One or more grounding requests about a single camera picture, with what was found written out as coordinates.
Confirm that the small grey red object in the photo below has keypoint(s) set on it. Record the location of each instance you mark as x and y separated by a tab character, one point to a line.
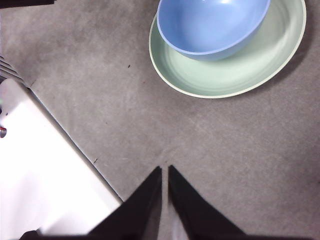
2	132

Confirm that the pale green plate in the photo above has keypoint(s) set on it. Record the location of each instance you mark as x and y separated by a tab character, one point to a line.
225	77

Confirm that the blue bowl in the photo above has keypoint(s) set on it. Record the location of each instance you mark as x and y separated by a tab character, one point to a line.
212	32

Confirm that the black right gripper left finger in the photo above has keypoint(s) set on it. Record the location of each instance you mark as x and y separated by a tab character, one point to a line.
140	217

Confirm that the black bar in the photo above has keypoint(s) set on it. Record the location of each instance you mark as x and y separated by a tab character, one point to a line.
25	2

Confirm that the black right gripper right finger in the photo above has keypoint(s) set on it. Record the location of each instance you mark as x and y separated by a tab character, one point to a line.
195	217

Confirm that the dark ridged object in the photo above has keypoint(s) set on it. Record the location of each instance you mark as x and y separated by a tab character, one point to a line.
8	71

